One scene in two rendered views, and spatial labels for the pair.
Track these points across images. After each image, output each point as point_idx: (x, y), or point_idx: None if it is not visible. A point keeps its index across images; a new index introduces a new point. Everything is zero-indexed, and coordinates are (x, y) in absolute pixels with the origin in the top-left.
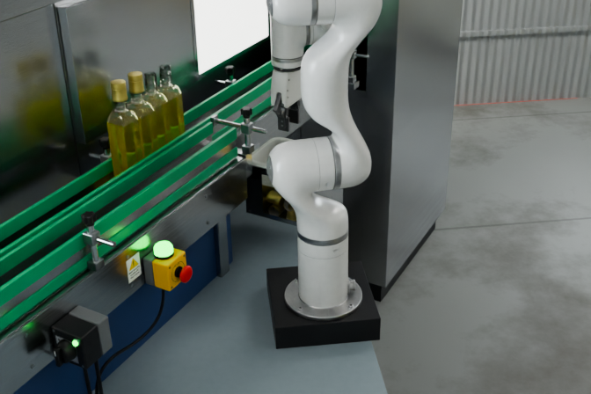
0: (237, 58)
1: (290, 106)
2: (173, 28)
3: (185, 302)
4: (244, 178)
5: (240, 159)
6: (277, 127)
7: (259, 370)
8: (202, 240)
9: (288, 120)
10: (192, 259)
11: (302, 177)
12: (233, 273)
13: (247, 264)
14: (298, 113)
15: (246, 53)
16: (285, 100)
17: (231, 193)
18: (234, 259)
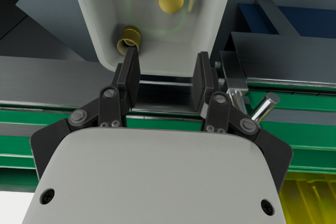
0: (24, 177)
1: (128, 111)
2: None
3: (324, 10)
4: (246, 53)
5: (258, 82)
6: (61, 77)
7: None
8: (314, 37)
9: (209, 80)
10: (330, 32)
11: None
12: None
13: None
14: (127, 72)
15: (2, 176)
16: (276, 189)
17: (281, 50)
18: (234, 2)
